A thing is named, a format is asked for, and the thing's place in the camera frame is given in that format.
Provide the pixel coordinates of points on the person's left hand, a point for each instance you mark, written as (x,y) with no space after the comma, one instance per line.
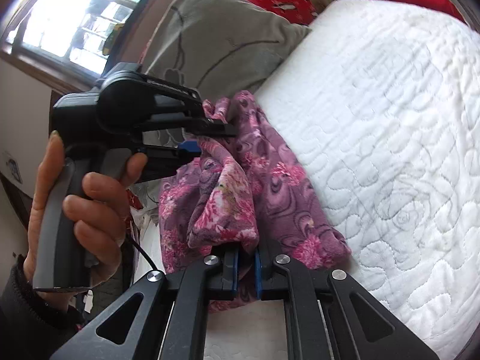
(99,218)

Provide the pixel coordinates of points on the black sleeve forearm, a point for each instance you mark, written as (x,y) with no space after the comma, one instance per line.
(30,327)

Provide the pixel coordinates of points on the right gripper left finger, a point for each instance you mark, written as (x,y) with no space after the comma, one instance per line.
(161,316)

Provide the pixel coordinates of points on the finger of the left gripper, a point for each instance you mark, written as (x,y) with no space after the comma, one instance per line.
(210,128)
(189,149)

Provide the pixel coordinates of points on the grey flower pillow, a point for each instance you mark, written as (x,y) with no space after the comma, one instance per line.
(220,47)

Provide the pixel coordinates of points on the window with bars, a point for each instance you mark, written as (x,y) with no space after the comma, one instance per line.
(65,44)

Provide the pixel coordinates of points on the purple floral shirt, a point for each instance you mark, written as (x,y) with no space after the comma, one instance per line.
(244,189)

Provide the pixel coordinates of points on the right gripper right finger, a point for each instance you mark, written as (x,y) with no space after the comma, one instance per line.
(329,315)

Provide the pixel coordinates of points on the white quilted mattress cover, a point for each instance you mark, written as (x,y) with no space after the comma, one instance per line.
(380,103)

